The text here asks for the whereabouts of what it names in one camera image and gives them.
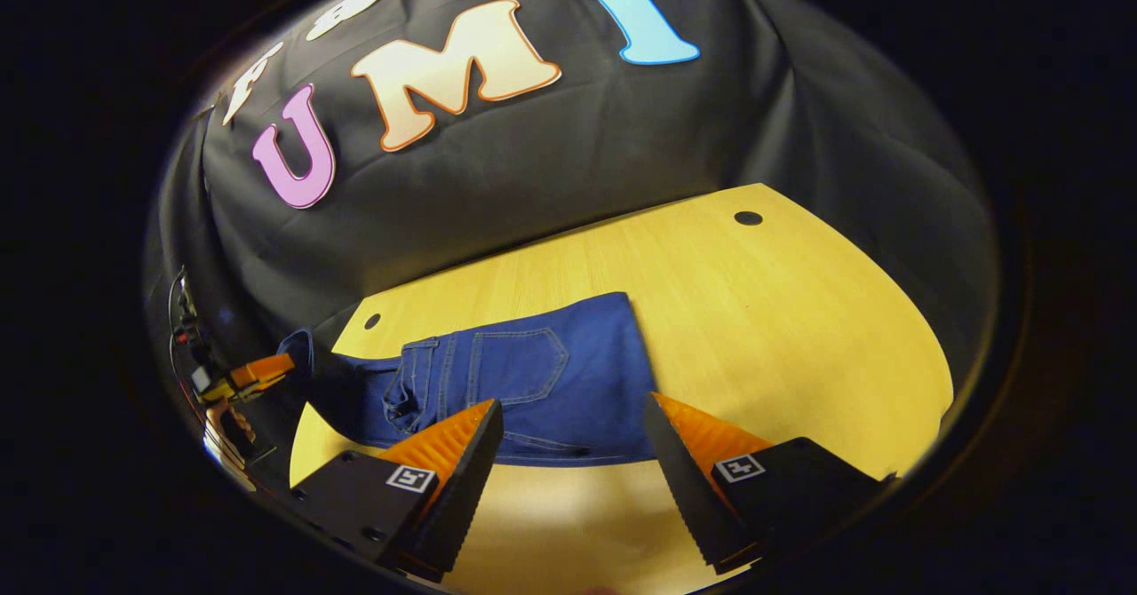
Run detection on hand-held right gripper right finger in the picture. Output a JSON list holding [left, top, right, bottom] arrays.
[[641, 391, 896, 576]]

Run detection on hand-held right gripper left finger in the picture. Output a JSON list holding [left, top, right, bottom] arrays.
[[289, 399, 505, 580]]

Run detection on blue jeans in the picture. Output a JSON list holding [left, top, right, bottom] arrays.
[[277, 291, 663, 468]]

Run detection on black backdrop cloth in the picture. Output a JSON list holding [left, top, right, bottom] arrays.
[[142, 0, 1003, 401]]

